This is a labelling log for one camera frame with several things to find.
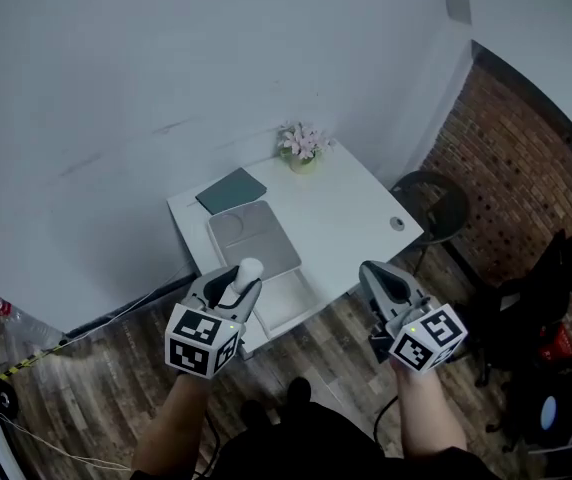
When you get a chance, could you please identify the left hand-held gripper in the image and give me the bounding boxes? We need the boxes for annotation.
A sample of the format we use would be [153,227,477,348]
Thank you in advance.
[164,265,264,381]

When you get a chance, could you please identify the person's black shoe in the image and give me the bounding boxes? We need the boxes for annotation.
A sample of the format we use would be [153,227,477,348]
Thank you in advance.
[285,376,313,412]
[239,398,280,432]

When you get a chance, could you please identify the black round chair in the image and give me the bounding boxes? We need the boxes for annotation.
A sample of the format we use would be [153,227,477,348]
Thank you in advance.
[389,169,470,275]

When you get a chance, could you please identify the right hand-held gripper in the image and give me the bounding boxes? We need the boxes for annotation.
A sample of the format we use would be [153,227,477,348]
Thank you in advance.
[358,260,469,375]

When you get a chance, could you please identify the dark green notebook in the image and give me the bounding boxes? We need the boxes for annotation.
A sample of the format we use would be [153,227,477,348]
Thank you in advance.
[194,167,269,216]

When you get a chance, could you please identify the black cable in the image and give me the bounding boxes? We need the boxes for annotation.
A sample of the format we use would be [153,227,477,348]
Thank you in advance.
[372,394,400,445]
[199,411,223,475]

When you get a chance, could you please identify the person's left forearm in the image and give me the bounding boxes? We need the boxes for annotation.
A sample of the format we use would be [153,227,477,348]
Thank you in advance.
[132,371,213,480]

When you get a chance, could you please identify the thin white floor cable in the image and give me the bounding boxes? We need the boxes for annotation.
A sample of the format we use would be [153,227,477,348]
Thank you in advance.
[0,409,133,472]

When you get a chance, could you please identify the pink flowers in pot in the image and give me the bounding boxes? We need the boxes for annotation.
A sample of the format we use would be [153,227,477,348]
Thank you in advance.
[276,121,338,176]

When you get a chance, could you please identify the pale blue round disc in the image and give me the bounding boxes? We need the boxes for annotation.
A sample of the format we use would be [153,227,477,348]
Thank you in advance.
[539,394,559,432]

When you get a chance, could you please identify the yellow black cable cover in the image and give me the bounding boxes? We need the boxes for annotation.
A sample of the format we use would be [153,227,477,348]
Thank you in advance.
[0,343,71,383]

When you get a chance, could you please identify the red crate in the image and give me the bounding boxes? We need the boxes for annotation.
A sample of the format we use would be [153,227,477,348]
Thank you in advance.
[537,321,572,365]

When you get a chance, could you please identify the grey tray box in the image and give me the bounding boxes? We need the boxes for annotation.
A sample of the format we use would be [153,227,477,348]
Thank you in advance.
[206,199,304,283]

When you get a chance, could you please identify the person's right forearm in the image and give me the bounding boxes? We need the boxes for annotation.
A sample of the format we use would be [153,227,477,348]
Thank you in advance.
[389,356,469,465]

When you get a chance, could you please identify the person's dark clothing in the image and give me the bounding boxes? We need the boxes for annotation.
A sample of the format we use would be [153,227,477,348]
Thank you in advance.
[129,398,498,480]

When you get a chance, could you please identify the white cable along wall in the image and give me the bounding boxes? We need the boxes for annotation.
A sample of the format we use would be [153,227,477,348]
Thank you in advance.
[62,261,198,345]

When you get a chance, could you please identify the black office chair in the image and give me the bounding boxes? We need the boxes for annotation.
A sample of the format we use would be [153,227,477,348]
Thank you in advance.
[464,221,572,450]

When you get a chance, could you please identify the white table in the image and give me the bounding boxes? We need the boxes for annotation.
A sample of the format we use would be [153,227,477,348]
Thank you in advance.
[165,139,425,360]

